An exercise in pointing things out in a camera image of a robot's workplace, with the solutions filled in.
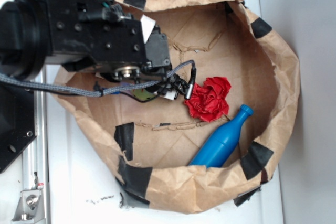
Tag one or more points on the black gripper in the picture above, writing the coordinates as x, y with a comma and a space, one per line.
119, 51

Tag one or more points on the green plush animal toy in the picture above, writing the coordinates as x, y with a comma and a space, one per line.
142, 94

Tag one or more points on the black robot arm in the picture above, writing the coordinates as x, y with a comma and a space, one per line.
32, 31

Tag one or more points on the brown paper bag container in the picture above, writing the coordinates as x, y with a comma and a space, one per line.
148, 146

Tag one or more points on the red crumpled paper flower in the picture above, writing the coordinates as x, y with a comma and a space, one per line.
208, 102

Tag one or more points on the blue plastic bottle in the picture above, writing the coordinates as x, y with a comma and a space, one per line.
222, 142

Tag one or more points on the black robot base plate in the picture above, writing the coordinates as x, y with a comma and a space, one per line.
17, 123

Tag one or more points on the aluminium frame rail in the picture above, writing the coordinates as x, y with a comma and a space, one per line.
35, 156

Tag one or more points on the metal corner bracket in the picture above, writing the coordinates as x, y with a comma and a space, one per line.
30, 208

